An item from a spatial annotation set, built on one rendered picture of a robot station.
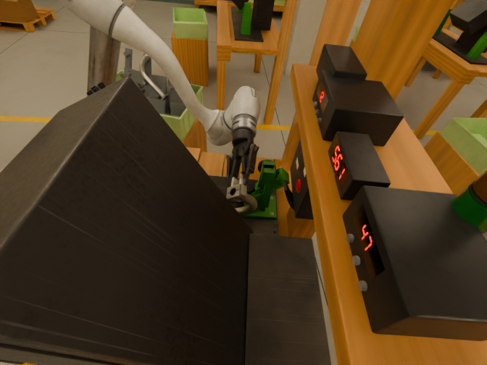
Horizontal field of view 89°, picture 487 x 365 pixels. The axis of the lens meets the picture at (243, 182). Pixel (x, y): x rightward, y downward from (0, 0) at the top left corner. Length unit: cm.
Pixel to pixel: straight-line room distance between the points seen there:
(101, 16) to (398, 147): 82
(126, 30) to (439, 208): 85
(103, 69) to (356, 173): 101
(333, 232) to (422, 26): 42
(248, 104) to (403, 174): 56
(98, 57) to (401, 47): 97
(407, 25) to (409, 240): 41
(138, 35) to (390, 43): 66
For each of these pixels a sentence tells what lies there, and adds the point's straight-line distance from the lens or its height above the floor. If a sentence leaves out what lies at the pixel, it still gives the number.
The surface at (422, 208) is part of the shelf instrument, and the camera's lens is 39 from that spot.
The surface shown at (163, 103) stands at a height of 91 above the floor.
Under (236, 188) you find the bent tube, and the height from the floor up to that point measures 127.
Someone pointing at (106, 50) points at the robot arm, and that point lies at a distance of 114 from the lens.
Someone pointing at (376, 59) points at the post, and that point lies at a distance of 63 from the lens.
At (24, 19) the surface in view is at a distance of 614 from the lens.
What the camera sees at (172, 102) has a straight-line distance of 178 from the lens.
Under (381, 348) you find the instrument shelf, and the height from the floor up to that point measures 154.
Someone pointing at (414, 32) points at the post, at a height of 171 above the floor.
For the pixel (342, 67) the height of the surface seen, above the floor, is 163.
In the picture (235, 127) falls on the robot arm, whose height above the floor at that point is 133.
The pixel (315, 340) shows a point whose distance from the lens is 65.
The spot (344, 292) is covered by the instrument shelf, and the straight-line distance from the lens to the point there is 36.
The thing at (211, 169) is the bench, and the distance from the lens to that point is 135.
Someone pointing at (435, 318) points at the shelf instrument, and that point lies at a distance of 31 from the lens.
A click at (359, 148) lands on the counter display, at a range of 47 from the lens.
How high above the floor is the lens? 185
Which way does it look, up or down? 49 degrees down
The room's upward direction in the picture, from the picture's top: 8 degrees clockwise
